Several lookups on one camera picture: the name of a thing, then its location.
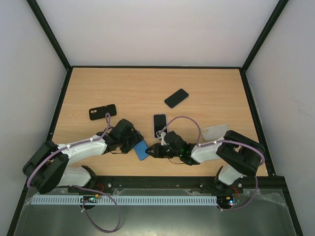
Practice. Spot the lilac phone case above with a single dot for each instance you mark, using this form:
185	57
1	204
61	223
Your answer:
155	136

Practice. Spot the light blue slotted cable duct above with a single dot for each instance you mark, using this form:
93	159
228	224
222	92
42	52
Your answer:
126	200

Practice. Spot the black front mounting rail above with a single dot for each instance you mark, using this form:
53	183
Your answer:
203	185

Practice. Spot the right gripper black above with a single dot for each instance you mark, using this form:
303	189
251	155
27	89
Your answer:
159	150

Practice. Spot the black aluminium frame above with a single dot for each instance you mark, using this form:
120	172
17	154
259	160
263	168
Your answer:
254	111

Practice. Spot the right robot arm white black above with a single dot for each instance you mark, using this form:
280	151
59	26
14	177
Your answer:
242	155

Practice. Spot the silver white phone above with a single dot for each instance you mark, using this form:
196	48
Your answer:
160	124

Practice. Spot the dark blue phone screen up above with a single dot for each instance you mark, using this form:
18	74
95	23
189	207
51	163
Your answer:
176	98

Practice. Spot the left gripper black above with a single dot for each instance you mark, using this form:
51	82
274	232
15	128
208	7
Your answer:
136	138

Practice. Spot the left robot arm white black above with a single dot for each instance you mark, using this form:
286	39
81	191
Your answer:
51	165

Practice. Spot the blue phone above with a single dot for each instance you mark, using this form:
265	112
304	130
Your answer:
140	150

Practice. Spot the black phone case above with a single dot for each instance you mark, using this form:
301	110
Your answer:
100	112

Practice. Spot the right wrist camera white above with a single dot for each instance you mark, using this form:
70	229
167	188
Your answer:
161	136

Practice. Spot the clear phone case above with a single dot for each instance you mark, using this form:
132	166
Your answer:
215	132

